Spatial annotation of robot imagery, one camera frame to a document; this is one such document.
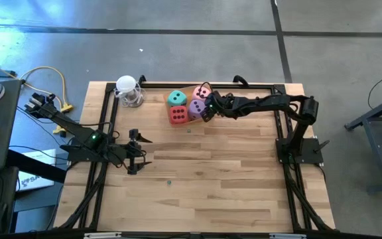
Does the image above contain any white lamp cable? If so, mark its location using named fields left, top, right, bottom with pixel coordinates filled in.
left=113, top=82, right=147, bottom=109

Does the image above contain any white printed box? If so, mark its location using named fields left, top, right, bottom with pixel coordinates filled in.
left=17, top=148, right=58, bottom=193

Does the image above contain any large red foam die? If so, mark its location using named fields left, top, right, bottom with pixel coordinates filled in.
left=168, top=105, right=190, bottom=125

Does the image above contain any black aluminium table frame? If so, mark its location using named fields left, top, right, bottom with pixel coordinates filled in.
left=53, top=75, right=336, bottom=233

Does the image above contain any large purple foam die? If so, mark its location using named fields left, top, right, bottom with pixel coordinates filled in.
left=187, top=98, right=208, bottom=120

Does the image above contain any orange translucent plastic bin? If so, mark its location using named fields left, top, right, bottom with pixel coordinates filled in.
left=163, top=84, right=214, bottom=126

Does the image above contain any yellow power cable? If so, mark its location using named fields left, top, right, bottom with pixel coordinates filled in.
left=19, top=65, right=75, bottom=137

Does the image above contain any silver aluminium bracket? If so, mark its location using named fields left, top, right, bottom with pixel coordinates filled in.
left=84, top=232, right=122, bottom=239
left=269, top=233, right=307, bottom=239

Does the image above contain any white mushroom table lamp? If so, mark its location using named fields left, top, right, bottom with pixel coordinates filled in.
left=115, top=75, right=145, bottom=109

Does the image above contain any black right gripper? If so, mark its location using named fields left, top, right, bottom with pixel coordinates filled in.
left=201, top=92, right=241, bottom=123

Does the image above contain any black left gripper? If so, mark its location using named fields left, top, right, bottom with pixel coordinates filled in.
left=124, top=129, right=153, bottom=175

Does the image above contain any large green foam die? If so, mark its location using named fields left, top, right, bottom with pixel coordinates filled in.
left=166, top=90, right=188, bottom=108

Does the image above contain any dark blue metal desk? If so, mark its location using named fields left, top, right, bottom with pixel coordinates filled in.
left=344, top=90, right=382, bottom=195

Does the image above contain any large pink foam die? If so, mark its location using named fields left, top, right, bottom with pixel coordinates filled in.
left=192, top=85, right=212, bottom=102

